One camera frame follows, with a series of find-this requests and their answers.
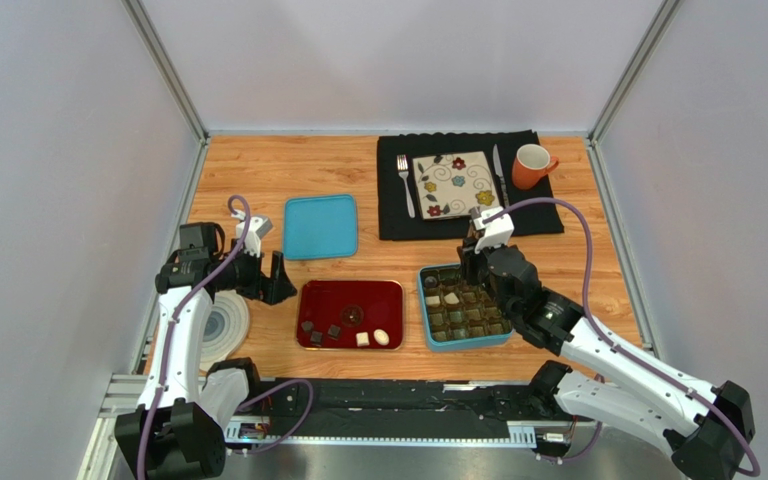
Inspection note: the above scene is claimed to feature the white egg-shaped chocolate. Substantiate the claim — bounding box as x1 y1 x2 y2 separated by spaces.
373 329 390 346

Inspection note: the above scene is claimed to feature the silver table knife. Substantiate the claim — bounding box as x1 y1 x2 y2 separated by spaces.
492 144 510 207

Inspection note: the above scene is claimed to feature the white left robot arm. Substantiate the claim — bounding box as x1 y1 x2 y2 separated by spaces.
114 215 297 479

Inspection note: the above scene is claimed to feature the blue chocolate tin box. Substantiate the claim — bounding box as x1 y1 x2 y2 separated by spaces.
417 264 513 353

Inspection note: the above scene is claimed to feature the red chocolate tray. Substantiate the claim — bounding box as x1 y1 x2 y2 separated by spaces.
295 280 405 351

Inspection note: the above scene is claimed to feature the silver fork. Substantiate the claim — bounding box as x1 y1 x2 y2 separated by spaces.
396 154 416 219

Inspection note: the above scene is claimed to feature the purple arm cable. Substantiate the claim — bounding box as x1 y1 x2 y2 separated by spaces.
134 194 315 480
483 196 762 478

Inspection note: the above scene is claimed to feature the floral square plate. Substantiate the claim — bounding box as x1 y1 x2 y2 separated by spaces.
412 151 501 221

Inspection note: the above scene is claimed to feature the blue tin lid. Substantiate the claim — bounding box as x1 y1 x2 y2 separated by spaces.
282 194 358 261

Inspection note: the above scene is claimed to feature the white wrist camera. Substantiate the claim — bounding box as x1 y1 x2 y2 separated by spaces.
231 212 273 258
469 207 514 252

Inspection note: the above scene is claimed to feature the white square chocolate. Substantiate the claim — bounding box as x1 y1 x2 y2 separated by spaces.
355 332 370 348

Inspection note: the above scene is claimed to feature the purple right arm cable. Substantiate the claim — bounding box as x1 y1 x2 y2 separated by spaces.
483 196 762 478

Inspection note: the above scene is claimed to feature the black cloth placemat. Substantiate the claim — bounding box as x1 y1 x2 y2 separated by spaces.
375 130 566 242

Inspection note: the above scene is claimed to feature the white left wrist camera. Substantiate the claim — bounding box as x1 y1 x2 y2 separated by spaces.
231 212 273 258

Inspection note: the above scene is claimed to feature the white round plate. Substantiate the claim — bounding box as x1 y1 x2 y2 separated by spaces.
200 291 251 372

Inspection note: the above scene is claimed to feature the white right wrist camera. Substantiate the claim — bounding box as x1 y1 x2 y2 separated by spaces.
469 207 514 252

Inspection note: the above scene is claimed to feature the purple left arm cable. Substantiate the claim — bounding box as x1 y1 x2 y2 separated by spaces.
134 194 315 480

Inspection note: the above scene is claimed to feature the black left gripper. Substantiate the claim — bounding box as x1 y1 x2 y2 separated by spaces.
215 240 296 306

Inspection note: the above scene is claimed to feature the orange mug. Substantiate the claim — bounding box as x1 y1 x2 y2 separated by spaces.
512 144 559 190

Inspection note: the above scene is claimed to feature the dark striped cube chocolate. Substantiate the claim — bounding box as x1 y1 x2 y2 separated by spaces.
310 331 323 346

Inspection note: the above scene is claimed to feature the white cube chocolate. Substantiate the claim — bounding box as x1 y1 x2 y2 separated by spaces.
443 292 460 305

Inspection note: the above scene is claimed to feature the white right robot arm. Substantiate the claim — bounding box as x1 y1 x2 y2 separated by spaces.
457 233 760 479

